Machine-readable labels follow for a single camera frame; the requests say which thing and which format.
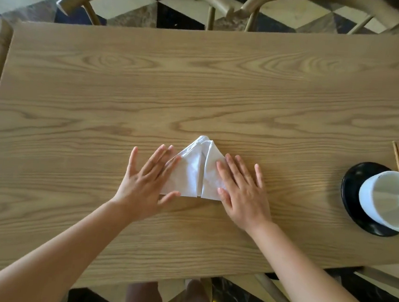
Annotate black round plate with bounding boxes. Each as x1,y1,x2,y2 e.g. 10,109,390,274
336,160,399,239

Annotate white ceramic bowl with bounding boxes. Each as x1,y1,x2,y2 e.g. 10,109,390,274
355,168,399,233

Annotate white cloth napkin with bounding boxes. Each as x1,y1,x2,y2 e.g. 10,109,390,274
159,132,232,202

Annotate person's right hand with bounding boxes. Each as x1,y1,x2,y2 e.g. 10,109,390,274
210,153,279,235

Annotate person's legs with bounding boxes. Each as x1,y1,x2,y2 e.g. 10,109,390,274
121,273,224,302

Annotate person's left hand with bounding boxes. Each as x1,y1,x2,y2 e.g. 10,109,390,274
111,140,186,226

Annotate person's left forearm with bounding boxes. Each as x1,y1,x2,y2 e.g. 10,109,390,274
0,188,135,302

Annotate person's right forearm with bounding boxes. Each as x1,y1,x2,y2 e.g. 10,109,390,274
240,218,399,302

